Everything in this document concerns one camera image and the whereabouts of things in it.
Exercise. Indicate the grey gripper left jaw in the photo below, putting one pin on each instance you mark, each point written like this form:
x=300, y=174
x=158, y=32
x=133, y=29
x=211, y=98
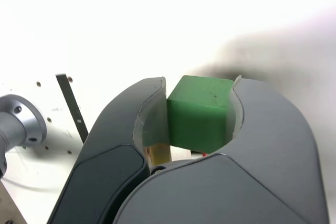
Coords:
x=105, y=169

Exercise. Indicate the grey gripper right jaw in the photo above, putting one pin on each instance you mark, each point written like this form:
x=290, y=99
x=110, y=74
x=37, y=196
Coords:
x=249, y=182

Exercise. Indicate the red cube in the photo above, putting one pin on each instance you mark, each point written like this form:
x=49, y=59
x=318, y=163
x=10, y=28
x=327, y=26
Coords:
x=204, y=154

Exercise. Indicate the yellow cube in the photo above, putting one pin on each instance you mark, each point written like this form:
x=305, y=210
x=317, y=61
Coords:
x=158, y=155

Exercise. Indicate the green cube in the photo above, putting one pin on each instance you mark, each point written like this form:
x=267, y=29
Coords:
x=197, y=124

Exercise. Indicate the black tape strip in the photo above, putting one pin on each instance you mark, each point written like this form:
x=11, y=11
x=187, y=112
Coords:
x=71, y=103

